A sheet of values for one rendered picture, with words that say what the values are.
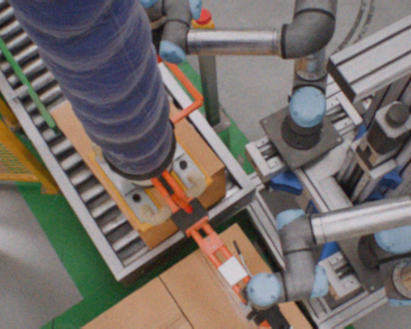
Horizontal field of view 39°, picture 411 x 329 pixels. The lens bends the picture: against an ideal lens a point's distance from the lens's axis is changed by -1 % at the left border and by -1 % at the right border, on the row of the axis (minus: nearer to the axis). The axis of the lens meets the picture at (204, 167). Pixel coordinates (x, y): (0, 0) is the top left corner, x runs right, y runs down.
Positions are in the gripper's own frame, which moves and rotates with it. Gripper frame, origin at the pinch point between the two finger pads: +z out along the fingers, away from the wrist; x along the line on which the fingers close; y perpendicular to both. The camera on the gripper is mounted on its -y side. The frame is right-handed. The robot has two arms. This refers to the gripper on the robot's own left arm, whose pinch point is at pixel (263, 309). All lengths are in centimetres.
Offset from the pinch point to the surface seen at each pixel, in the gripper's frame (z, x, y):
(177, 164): 11, -7, 55
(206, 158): 30, -19, 58
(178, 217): -1.4, 4.1, 37.1
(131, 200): 11, 12, 54
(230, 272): -1.3, 1.2, 14.3
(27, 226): 125, 63, 115
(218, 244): -1.1, -0.8, 23.3
